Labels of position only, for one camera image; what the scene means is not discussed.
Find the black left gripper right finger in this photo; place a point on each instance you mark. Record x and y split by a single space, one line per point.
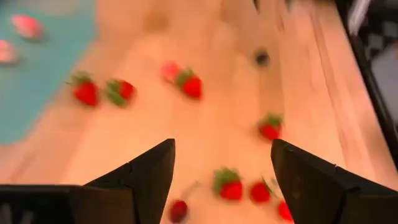
314 193

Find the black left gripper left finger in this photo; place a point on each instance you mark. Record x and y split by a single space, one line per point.
140 189

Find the small red cherry tomato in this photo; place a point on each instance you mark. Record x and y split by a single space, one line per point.
259 193

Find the red plastic strawberry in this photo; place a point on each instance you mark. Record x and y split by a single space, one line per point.
126 89
192 87
86 93
231 190
270 130

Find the teal plastic tupperware container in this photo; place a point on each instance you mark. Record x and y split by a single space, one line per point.
37 93

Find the dark red cherry with stem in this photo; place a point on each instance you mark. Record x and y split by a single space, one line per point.
178 211

